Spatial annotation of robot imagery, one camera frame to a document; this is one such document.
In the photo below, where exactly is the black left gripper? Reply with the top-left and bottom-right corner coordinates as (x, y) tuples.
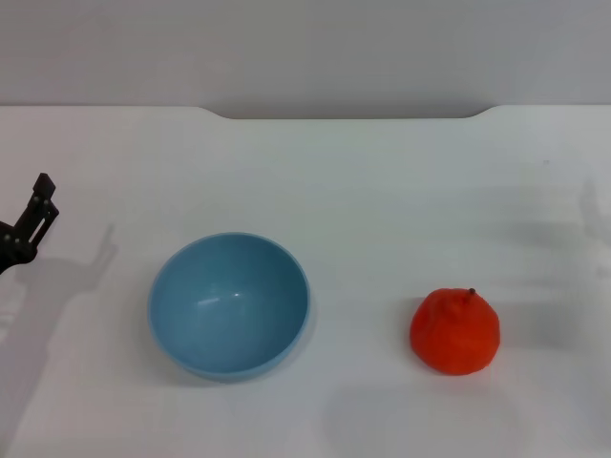
(0, 172), (62, 277)

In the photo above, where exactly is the blue bowl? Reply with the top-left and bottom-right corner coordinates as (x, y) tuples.
(147, 232), (314, 382)

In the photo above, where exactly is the orange fruit with stem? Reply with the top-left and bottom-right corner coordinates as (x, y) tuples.
(409, 286), (501, 378)

